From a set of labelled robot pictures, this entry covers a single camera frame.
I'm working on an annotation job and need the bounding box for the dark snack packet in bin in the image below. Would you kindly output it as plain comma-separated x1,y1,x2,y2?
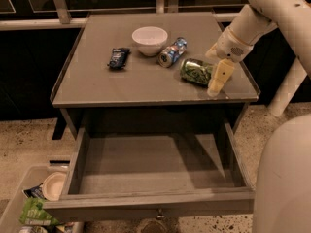
22,183,45,199

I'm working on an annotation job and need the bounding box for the blue soda can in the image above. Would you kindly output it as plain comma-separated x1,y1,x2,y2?
158,37,187,68

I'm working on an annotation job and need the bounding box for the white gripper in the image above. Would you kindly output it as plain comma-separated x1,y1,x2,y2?
205,27,253,97

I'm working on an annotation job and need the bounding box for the metal drawer knob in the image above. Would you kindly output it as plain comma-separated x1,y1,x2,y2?
155,209,165,220

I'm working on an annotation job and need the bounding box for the white paper bowl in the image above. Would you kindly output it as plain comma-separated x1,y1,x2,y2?
42,172,66,201

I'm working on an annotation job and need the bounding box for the green soda can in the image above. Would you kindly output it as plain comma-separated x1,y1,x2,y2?
180,58,214,85

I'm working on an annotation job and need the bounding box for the metal railing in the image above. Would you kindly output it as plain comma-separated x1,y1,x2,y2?
0,0,248,30

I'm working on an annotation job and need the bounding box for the green snack bag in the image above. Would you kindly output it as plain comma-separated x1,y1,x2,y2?
19,197,60,226

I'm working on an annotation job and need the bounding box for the dark blue snack packet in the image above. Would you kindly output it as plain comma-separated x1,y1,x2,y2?
107,48,131,70

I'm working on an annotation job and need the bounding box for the clear plastic bin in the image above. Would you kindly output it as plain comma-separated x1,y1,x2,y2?
0,165,68,233

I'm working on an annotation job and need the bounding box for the grey cabinet with top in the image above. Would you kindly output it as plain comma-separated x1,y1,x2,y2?
51,12,259,134

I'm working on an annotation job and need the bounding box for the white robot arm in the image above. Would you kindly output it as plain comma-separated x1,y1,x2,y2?
206,0,311,233

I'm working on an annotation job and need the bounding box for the open grey top drawer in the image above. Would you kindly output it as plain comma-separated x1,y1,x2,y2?
44,123,255,221

